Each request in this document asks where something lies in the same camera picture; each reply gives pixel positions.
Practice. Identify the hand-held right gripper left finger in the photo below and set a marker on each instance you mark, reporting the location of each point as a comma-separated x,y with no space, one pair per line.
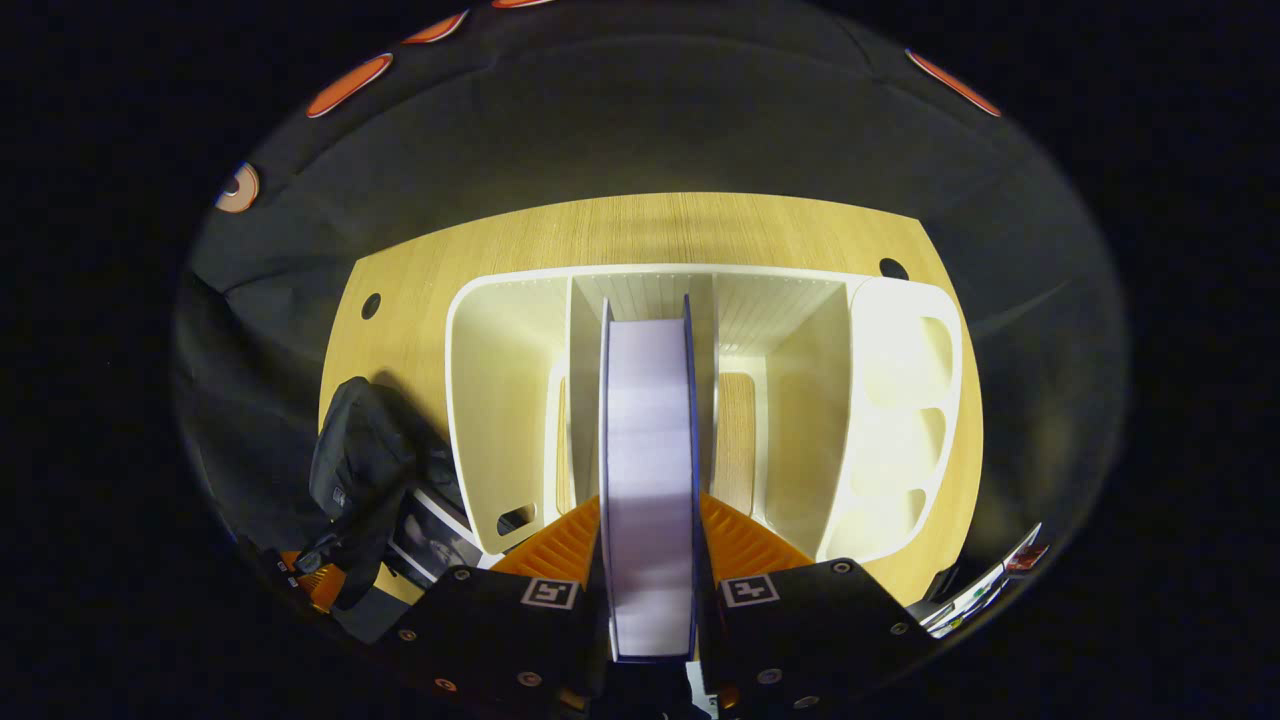
500,630

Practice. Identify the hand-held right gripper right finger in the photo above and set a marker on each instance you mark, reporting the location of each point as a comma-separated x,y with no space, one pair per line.
810,630

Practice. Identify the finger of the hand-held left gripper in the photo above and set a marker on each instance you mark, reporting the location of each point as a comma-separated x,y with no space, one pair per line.
325,585

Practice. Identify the grey portrait cover book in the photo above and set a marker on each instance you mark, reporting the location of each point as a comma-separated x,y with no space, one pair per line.
440,540

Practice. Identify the black schoolbag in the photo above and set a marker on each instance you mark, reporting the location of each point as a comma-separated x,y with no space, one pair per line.
360,450

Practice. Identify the white bookshelf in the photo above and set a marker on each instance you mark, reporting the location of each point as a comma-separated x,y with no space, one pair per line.
810,420

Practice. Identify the blue cover book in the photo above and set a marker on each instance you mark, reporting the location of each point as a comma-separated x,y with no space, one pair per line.
650,480

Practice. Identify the small red object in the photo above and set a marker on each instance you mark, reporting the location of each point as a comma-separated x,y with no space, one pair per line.
1028,557

